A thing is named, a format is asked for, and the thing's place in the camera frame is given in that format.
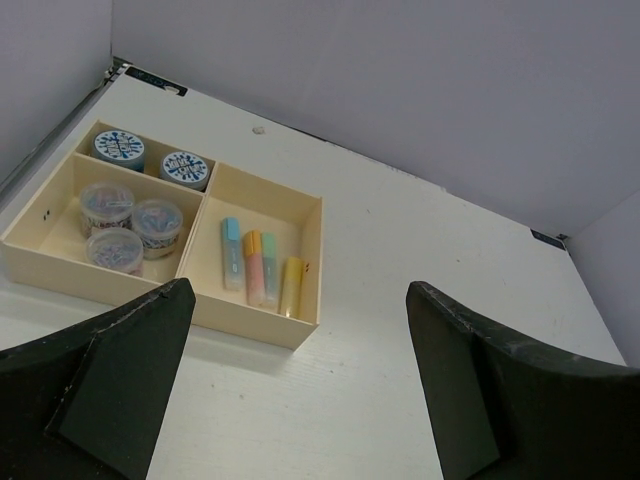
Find left table logo sticker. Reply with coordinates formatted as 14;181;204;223
124;66;188;97

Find orange highlighter pen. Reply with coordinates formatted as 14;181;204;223
243;230;265;307

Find blue white ink jar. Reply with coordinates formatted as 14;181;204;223
92;129;146;173
160;151;211;192

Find beige wooden organizer tray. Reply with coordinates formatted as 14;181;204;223
1;121;323;349

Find green highlighter pen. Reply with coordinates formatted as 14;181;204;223
261;232;278;309

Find table logo sticker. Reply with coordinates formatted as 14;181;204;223
531;229;566;251
124;66;188;97

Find paperclip jar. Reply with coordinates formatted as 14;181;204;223
131;199;183;260
79;182;136;238
85;228;144;277

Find yellow highlighter pen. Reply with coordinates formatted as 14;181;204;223
279;257;305;318

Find blue capped highlighter pen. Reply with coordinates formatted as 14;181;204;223
221;217;244;291

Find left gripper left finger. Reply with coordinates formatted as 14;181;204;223
1;278;196;479

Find right table logo sticker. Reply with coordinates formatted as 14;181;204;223
531;229;566;251

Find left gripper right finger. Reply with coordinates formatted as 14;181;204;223
406;281;639;479

